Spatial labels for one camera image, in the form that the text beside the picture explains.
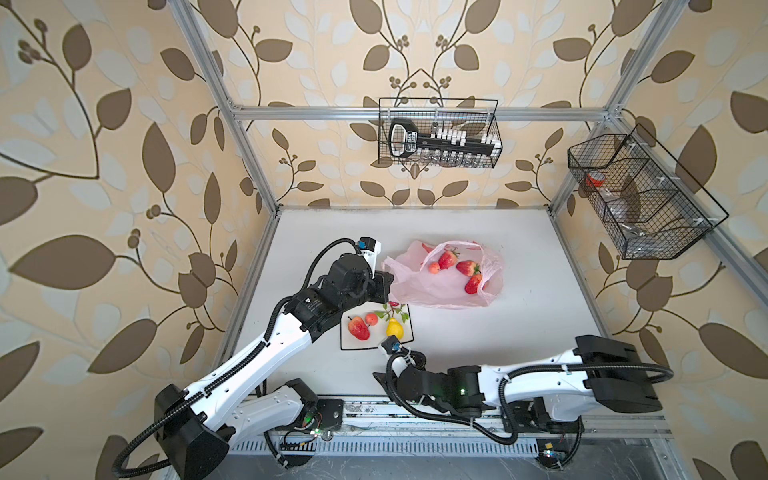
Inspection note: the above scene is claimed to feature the large fake strawberry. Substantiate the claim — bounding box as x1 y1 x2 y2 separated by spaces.
348 316 370 341

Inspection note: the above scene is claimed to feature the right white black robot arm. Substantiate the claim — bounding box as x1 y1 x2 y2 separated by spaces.
373 335 674 470

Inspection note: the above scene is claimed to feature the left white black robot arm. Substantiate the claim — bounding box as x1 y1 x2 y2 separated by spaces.
111 237 393 479

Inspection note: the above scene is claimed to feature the white square plate black rim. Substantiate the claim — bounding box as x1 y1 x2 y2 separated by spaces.
339 302 415 351

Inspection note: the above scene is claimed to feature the black test tube rack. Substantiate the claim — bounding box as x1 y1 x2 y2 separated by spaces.
384 118 503 162

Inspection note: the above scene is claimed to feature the clear bottle red cap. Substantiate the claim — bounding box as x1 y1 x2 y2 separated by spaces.
585 171 642 235

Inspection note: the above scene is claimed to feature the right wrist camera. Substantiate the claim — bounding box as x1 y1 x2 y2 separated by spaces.
380 335 415 370

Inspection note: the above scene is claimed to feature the back black wire basket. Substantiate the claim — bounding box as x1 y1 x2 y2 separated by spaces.
377 96 503 169

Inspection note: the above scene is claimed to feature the black wire basket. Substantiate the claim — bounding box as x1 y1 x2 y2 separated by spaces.
567 124 729 260
377 96 503 169

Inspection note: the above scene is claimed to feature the right black wire basket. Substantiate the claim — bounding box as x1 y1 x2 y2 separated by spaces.
567 124 729 260

